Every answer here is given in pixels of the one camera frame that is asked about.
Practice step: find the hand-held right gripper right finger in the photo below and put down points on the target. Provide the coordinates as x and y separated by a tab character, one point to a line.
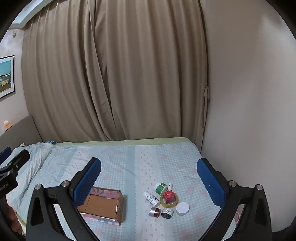
209	183

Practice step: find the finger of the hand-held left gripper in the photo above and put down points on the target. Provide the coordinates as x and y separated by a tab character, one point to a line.
19	160
5	154

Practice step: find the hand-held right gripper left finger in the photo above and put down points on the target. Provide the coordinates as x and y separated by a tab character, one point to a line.
89	183

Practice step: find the cardboard box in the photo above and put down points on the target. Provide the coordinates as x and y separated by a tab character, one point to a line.
101	204

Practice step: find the round white jar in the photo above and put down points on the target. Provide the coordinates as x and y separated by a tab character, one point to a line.
182	208

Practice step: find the small red box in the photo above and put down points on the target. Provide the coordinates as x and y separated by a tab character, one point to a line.
168	195

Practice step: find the clear tape roll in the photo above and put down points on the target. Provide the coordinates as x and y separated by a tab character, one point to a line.
170	205

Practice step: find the white jar with green label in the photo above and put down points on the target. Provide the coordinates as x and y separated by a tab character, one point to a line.
160	188

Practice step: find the black jar with white label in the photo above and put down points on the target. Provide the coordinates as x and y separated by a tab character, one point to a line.
167	213

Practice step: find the white plastic bottle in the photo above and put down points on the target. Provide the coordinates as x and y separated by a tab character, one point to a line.
151	199

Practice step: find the red and silver jar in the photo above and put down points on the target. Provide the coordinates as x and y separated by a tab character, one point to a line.
154	212

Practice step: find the person's left hand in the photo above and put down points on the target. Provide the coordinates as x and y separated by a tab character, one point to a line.
13	220

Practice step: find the crumpled light blue blanket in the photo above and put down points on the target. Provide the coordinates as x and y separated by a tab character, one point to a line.
37	157

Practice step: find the grey headboard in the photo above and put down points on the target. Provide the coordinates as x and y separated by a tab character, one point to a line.
20	132

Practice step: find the small orange object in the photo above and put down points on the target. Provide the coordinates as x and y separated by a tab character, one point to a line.
7	124

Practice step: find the teal cloth item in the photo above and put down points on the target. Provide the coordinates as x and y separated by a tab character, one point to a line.
50	142

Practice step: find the checkered floral bed sheet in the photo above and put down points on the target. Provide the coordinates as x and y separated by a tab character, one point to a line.
143	166

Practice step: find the light green mattress cover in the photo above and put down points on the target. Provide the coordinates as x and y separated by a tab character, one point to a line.
129	141

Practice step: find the beige curtain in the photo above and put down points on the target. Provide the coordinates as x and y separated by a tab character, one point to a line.
115	69

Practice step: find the framed wall picture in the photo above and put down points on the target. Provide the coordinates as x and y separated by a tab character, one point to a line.
6	76

